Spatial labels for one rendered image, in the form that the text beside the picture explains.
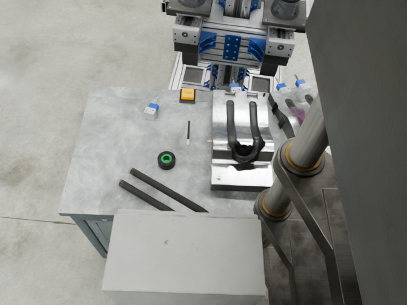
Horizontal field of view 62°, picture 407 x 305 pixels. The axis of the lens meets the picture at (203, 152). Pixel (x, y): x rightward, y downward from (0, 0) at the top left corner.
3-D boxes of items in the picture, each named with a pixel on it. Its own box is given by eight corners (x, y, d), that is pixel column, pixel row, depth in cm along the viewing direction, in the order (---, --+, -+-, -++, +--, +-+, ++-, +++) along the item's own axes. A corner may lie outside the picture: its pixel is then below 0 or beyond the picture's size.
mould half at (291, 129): (268, 98, 175) (272, 84, 166) (312, 90, 180) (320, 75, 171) (309, 182, 150) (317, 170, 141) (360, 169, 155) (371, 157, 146)
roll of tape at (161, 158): (154, 163, 152) (153, 159, 149) (165, 152, 155) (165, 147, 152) (168, 173, 150) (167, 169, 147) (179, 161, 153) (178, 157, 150)
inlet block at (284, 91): (270, 81, 178) (272, 74, 174) (278, 80, 179) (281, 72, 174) (280, 100, 172) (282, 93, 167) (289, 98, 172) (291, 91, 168)
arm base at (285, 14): (271, 0, 181) (275, -18, 173) (299, 3, 180) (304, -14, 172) (269, 17, 173) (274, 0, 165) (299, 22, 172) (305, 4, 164)
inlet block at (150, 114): (154, 99, 172) (152, 92, 167) (163, 101, 171) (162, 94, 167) (144, 118, 165) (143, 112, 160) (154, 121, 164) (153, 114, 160)
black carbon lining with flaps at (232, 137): (225, 102, 164) (227, 89, 156) (258, 104, 164) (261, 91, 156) (226, 164, 145) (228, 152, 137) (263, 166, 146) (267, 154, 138)
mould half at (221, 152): (211, 101, 173) (214, 83, 161) (262, 104, 173) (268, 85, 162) (210, 190, 146) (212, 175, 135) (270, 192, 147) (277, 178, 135)
